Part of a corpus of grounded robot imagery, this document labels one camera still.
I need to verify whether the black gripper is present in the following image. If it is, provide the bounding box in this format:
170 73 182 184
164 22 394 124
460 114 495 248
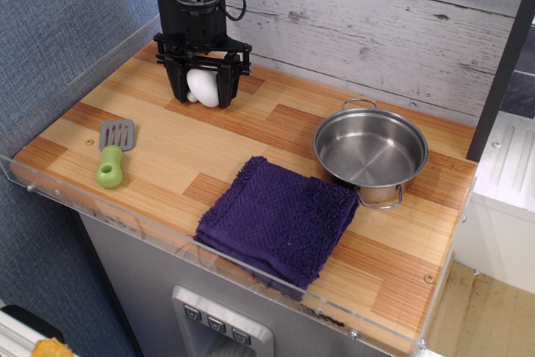
155 0 252 108

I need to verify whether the white toy mushroom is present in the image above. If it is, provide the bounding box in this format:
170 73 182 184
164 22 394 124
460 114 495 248
186 69 219 107

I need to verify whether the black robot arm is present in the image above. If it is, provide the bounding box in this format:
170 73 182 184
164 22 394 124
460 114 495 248
154 0 252 109

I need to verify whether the purple folded towel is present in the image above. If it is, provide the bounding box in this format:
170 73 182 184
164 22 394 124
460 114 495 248
195 156 359 289

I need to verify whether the stainless steel pot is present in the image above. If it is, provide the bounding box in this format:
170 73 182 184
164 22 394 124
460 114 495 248
313 98 429 210

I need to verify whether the grey cabinet front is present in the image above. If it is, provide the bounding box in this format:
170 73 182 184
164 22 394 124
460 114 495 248
81 215 384 356

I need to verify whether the silver button panel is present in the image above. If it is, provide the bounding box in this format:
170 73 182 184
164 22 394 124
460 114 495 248
171 285 275 356

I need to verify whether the white toy sink counter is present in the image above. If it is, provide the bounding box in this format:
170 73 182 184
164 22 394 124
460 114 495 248
453 112 534 293

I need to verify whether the clear acrylic guard rail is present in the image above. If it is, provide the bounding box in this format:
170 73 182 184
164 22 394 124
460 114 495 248
1 32 476 356

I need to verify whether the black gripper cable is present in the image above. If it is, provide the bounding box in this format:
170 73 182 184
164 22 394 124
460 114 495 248
220 0 247 23

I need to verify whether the grey spatula green handle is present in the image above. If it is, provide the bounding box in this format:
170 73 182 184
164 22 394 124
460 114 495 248
95 119 135 189

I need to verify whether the black right frame post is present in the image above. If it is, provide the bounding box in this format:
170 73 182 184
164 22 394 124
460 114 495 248
466 0 534 162

